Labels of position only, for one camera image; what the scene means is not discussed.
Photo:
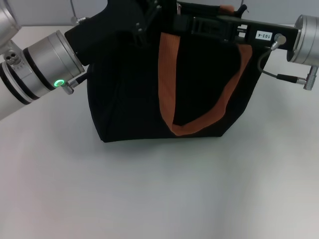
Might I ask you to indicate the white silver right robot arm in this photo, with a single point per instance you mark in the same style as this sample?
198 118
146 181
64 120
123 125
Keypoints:
307 42

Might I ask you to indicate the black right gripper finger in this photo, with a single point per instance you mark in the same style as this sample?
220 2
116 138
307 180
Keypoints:
199 25

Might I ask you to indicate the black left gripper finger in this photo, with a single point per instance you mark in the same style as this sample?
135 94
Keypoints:
154 11
142 36

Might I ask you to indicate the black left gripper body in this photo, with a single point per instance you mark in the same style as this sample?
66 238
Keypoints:
104 27

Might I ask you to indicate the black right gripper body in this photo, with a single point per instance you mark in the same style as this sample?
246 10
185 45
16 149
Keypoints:
264 35

